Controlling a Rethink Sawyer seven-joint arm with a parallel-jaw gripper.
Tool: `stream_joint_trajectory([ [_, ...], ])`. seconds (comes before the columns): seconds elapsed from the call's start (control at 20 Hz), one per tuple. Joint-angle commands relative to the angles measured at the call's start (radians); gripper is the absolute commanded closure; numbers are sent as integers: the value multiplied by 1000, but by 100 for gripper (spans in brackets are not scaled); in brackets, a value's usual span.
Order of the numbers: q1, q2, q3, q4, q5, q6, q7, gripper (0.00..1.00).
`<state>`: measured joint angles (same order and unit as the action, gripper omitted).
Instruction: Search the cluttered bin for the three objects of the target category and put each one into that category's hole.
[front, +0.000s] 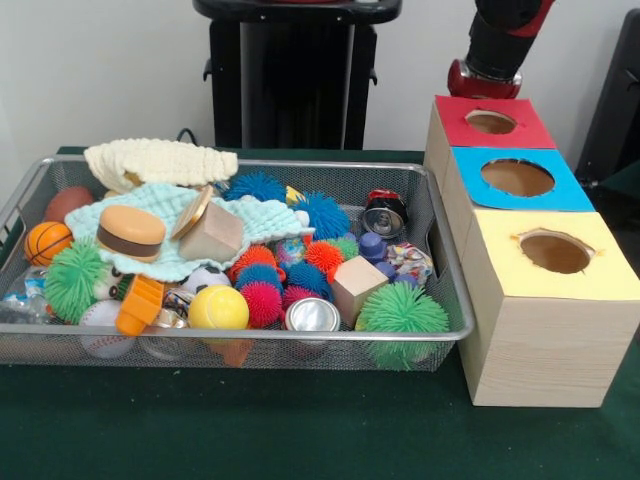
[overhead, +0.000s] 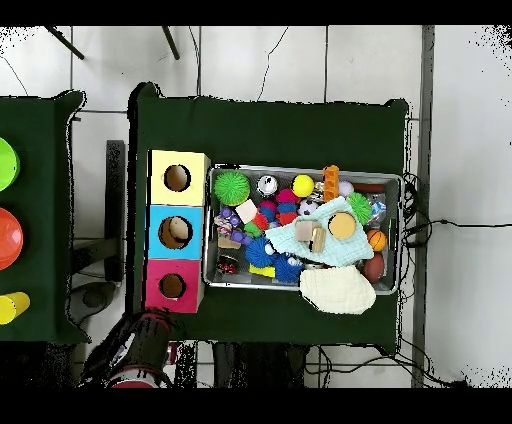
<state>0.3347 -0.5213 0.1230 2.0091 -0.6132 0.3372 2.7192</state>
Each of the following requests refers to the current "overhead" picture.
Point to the small brown football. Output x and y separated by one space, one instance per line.
374 268

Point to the toy hamburger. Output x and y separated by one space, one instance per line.
342 225

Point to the dark green side tablecloth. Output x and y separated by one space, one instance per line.
40 120

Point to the plain wooden block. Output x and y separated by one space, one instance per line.
304 230

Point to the cream waffle cloth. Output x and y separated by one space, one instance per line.
340 290

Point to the wooden box with three holes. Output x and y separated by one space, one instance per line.
176 244

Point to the yellow ball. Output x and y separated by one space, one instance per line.
303 186

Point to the orange plastic toy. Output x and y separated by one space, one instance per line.
330 183

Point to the black metal leg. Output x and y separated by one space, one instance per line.
171 42
64 42

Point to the small orange basketball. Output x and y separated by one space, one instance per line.
376 240

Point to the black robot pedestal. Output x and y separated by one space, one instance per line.
256 366

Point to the grey round base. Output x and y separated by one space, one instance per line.
94 298

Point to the large green spiky ball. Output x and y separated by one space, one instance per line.
232 188

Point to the yellow plastic cup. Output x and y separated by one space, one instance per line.
12 307

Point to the green plastic plate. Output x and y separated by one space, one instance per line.
8 164

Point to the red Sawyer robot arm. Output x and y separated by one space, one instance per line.
136 352

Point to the orange plastic plate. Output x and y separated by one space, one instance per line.
10 238

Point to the light teal waffle cloth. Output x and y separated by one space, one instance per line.
344 250

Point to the crumpled printed paper ball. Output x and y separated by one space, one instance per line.
222 228

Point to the black upright post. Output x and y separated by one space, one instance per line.
115 208

